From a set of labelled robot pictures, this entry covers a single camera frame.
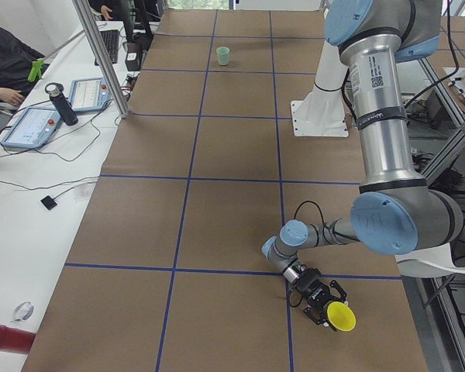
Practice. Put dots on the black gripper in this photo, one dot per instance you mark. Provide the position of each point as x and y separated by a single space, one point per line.
313 293

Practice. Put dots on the yellow plastic cup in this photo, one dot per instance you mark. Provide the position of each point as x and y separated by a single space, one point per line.
341 316

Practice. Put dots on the green plastic cup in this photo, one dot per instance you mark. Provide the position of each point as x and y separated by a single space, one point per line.
223 55

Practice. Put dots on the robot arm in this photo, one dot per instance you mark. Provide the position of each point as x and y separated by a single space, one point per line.
395 213

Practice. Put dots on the small black square pad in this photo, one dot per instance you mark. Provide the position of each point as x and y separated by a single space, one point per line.
48 202

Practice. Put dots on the clear tape roll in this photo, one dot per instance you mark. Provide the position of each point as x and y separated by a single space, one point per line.
22 312

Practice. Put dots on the black box with label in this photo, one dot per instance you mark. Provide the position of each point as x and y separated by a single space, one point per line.
134 56

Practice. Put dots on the far blue teach pendant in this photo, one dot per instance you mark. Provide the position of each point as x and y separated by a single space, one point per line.
89 94

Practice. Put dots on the blue teach pendant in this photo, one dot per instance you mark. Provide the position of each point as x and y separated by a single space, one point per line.
89 94
32 129

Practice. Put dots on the black water bottle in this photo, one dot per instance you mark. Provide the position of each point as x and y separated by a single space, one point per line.
56 95

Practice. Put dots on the red cylinder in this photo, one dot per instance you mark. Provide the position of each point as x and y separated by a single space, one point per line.
13 340

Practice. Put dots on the near blue teach pendant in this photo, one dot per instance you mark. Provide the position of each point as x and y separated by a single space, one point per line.
32 129

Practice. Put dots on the black keyboard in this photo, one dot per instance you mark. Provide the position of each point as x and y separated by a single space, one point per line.
110 39

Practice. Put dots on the green clamp tool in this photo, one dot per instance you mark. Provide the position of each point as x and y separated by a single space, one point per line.
37 69

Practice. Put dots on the person in black jacket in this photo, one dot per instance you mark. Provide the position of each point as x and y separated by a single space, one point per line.
15 64

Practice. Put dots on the aluminium frame post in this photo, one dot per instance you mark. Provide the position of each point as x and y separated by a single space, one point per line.
98 48

